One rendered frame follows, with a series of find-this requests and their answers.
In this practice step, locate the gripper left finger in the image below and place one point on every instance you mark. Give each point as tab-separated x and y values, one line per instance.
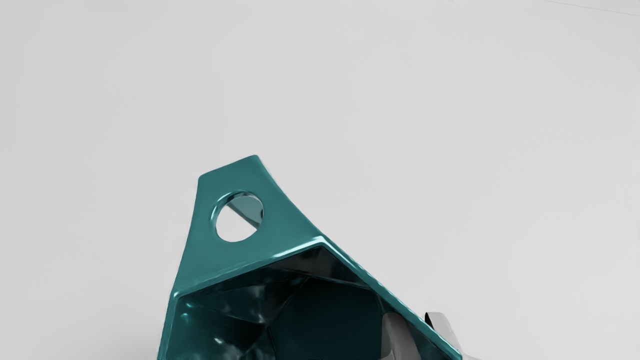
397	340

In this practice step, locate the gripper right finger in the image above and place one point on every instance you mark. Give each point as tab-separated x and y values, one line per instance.
444	327

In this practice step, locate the teal faceted mug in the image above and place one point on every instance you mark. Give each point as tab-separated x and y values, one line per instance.
280	235

